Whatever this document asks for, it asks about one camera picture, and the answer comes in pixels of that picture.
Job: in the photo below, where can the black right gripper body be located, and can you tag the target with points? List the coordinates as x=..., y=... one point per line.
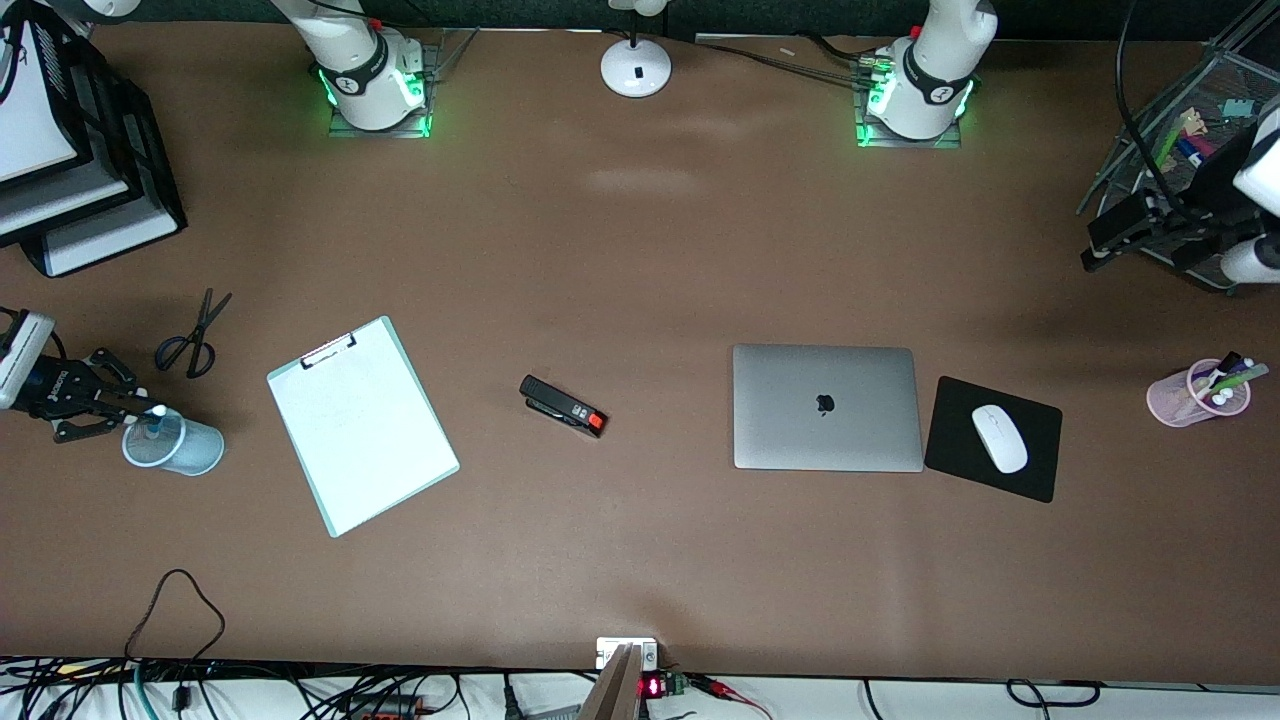
x=48, y=385

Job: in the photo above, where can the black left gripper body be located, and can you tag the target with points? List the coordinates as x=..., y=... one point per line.
x=1177, y=222

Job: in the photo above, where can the silver laptop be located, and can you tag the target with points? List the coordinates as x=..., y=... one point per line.
x=780, y=420

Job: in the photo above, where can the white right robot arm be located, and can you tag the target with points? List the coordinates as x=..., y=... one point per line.
x=365, y=80

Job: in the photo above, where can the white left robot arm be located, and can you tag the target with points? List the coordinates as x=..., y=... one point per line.
x=925, y=85

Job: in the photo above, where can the blue and white marker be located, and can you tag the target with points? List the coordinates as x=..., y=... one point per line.
x=1192, y=148

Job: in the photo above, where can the black capped marker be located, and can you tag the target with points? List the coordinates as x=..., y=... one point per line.
x=1228, y=362

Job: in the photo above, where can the purple marker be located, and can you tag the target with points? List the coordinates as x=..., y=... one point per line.
x=1240, y=369

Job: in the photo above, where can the green marker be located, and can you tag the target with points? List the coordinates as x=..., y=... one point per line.
x=1245, y=378

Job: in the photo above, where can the green pen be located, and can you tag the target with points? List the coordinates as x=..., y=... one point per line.
x=1172, y=148

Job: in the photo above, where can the wooden clip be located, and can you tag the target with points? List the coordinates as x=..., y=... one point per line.
x=1194, y=120

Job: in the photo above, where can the teal tag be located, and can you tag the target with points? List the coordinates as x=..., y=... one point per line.
x=1238, y=108

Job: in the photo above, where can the light blue mesh pen cup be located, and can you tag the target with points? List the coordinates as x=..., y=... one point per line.
x=195, y=450

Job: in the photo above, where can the black scissors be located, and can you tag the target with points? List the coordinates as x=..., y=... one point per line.
x=200, y=325

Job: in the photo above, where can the grey metal mesh tray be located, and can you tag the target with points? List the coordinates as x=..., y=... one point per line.
x=1235, y=75

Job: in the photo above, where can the white paper sheet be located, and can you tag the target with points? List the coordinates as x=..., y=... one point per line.
x=70, y=200
x=30, y=110
x=110, y=245

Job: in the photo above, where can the pink translucent pen cup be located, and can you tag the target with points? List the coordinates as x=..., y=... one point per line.
x=1170, y=400

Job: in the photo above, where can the white computer mouse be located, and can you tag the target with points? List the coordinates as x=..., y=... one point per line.
x=1000, y=440

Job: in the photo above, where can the black stacked paper tray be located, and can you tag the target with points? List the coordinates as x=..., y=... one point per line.
x=130, y=130

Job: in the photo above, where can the light green clipboard with paper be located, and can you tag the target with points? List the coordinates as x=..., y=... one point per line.
x=380, y=460

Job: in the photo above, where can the black mouse pad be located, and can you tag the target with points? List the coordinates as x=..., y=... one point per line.
x=950, y=450

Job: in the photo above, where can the orange black connector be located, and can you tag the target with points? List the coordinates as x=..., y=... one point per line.
x=385, y=708

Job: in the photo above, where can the black stapler with red tip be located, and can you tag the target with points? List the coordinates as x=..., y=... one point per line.
x=560, y=403

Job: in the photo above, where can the white lamp base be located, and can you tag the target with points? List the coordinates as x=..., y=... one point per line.
x=636, y=75

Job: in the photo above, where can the circuit board with red light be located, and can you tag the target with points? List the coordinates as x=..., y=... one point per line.
x=655, y=687

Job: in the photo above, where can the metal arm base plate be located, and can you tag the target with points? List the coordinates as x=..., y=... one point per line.
x=910, y=143
x=380, y=133

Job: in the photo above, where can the white mount bracket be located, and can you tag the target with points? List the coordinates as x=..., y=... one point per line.
x=605, y=650

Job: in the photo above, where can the grey camera mount beam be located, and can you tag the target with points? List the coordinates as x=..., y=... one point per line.
x=612, y=690

